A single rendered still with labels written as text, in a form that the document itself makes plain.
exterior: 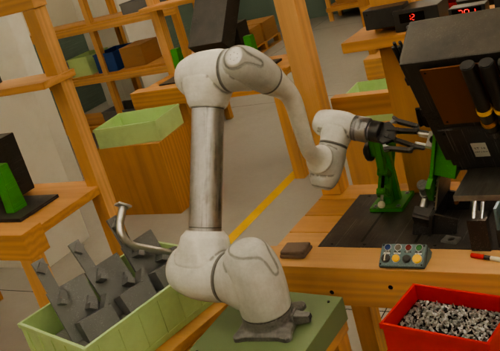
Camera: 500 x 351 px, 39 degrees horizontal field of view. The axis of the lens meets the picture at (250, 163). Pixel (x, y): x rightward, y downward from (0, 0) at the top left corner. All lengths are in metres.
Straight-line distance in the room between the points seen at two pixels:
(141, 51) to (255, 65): 5.94
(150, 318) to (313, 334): 0.64
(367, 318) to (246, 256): 1.40
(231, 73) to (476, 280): 0.96
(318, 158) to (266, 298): 0.61
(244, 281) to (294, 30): 1.17
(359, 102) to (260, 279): 1.13
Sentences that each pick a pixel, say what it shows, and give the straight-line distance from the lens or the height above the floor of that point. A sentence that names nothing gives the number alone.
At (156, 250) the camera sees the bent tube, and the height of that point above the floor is 0.99.
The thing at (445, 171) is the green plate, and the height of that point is 1.13.
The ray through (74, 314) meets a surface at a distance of 2.59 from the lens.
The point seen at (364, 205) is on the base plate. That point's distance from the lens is 2.78.
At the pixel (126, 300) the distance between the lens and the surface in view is 2.60.
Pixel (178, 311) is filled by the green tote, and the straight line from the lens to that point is 2.51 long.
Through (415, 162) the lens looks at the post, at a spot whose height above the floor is 1.01.
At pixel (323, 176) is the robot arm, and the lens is 2.45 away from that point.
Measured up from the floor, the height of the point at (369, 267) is 0.90.
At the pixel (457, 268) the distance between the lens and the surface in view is 2.26.
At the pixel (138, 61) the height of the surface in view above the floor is 0.90.
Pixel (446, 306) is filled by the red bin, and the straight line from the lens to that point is 2.12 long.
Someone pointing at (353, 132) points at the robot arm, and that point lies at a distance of 2.48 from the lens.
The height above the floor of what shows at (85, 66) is 0.96.
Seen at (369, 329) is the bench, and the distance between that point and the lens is 3.31.
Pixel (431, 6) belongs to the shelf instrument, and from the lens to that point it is 2.48.
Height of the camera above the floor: 2.04
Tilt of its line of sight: 19 degrees down
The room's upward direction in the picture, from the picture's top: 16 degrees counter-clockwise
